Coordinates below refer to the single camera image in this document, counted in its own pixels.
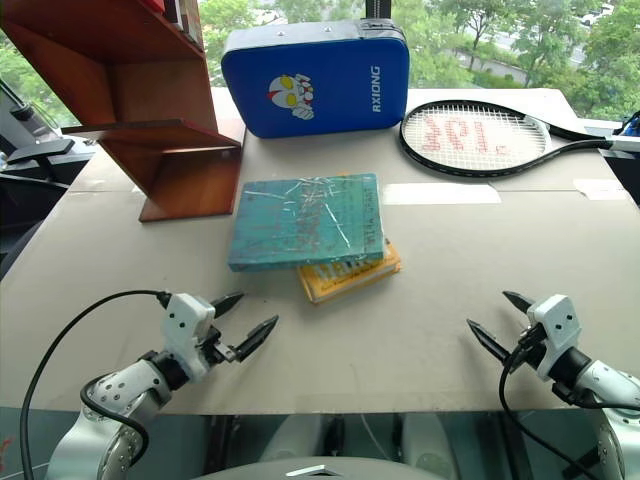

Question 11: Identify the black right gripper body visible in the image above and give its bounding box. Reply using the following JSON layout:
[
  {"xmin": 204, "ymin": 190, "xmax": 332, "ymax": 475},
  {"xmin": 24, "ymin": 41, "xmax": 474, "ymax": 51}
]
[{"xmin": 509, "ymin": 323, "xmax": 547, "ymax": 370}]

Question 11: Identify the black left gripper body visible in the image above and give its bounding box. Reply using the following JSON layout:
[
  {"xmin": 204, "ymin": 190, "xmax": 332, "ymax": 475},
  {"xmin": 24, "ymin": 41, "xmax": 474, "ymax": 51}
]
[{"xmin": 202, "ymin": 324, "xmax": 239, "ymax": 366}]

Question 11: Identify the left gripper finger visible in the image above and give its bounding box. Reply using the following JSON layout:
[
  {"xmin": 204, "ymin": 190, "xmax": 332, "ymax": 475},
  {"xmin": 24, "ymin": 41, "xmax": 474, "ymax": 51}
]
[
  {"xmin": 209, "ymin": 292, "xmax": 246, "ymax": 318},
  {"xmin": 234, "ymin": 314, "xmax": 280, "ymax": 363}
]

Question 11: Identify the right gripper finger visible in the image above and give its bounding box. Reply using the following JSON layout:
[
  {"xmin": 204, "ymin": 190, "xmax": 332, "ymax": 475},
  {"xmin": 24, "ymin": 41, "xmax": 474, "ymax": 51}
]
[
  {"xmin": 465, "ymin": 319, "xmax": 512, "ymax": 364},
  {"xmin": 501, "ymin": 290, "xmax": 538, "ymax": 314}
]

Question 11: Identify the yellow paperback book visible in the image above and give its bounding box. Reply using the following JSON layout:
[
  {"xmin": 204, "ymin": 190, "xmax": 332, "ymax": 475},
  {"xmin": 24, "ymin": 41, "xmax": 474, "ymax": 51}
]
[{"xmin": 297, "ymin": 172, "xmax": 404, "ymax": 306}]

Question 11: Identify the teal hardcover book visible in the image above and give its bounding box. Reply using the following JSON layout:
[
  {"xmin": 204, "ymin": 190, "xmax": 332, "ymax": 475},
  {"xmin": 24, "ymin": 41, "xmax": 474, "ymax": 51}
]
[{"xmin": 227, "ymin": 172, "xmax": 386, "ymax": 274}]

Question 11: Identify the red-brown wooden shelf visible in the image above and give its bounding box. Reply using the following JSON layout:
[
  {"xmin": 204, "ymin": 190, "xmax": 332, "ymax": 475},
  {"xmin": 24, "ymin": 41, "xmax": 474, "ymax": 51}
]
[{"xmin": 0, "ymin": 0, "xmax": 247, "ymax": 223}]

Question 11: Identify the pale-spined book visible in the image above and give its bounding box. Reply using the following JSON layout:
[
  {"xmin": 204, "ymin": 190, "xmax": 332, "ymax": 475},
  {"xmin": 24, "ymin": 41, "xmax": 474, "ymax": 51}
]
[{"xmin": 178, "ymin": 0, "xmax": 206, "ymax": 50}]

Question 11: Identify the black tennis racket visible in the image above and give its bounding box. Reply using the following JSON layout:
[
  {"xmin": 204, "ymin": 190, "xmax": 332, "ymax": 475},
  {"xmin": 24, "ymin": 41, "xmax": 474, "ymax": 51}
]
[{"xmin": 398, "ymin": 99, "xmax": 640, "ymax": 181}]

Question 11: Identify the grey robot torso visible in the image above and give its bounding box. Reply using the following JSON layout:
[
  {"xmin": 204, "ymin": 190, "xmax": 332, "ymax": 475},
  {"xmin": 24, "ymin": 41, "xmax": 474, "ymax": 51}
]
[{"xmin": 193, "ymin": 453, "xmax": 452, "ymax": 480}]

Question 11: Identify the blue RXIONG padded case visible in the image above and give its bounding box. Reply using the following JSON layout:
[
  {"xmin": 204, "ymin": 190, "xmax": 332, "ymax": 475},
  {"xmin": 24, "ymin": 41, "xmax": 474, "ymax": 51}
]
[{"xmin": 220, "ymin": 18, "xmax": 409, "ymax": 140}]

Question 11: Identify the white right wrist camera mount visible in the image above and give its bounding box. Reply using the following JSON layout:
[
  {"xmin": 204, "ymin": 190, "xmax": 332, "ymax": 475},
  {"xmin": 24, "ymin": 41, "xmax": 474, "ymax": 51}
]
[{"xmin": 525, "ymin": 294, "xmax": 584, "ymax": 382}]

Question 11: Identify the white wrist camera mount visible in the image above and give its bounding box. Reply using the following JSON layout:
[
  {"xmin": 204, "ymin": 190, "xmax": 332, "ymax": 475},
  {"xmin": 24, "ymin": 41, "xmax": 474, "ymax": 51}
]
[
  {"xmin": 159, "ymin": 293, "xmax": 217, "ymax": 377},
  {"xmin": 525, "ymin": 294, "xmax": 584, "ymax": 382}
]

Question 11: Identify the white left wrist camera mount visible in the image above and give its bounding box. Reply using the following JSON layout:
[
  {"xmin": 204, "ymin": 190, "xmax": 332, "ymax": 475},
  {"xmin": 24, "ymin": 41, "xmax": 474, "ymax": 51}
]
[{"xmin": 159, "ymin": 293, "xmax": 217, "ymax": 377}]

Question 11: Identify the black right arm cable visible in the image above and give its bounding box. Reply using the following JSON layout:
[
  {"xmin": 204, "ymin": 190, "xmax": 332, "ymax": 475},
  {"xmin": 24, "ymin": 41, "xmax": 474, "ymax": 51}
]
[{"xmin": 498, "ymin": 324, "xmax": 617, "ymax": 480}]

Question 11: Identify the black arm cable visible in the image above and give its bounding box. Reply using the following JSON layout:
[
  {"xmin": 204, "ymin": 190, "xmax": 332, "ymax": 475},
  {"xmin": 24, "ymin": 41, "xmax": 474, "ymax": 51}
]
[
  {"xmin": 498, "ymin": 324, "xmax": 617, "ymax": 480},
  {"xmin": 19, "ymin": 289, "xmax": 171, "ymax": 480}
]

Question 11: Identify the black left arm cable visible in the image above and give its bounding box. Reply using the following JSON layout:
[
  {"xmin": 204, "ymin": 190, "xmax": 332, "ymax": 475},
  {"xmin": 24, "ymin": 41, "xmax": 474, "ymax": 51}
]
[{"xmin": 19, "ymin": 289, "xmax": 171, "ymax": 480}]

